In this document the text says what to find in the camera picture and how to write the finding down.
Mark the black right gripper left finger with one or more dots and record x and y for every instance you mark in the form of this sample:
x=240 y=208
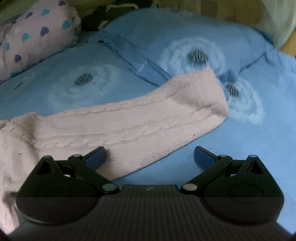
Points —
x=94 y=159

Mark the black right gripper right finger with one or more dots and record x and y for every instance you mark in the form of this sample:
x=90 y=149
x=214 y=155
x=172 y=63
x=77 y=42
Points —
x=204 y=157

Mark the pink knit cardigan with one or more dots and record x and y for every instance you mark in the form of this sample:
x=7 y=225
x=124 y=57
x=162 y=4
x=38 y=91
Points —
x=135 y=132

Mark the blue dandelion bed sheet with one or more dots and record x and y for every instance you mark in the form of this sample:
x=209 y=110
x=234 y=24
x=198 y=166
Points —
x=92 y=74

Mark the blue dandelion pillow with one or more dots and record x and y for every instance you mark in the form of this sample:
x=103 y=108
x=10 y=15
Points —
x=159 y=44

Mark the black and white garment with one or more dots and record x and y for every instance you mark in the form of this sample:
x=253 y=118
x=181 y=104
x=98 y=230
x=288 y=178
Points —
x=103 y=15

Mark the pink heart-print rolled quilt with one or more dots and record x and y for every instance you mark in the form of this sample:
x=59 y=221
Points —
x=47 y=28

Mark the white mesh curtain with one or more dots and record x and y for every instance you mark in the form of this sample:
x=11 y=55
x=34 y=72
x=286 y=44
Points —
x=278 y=20

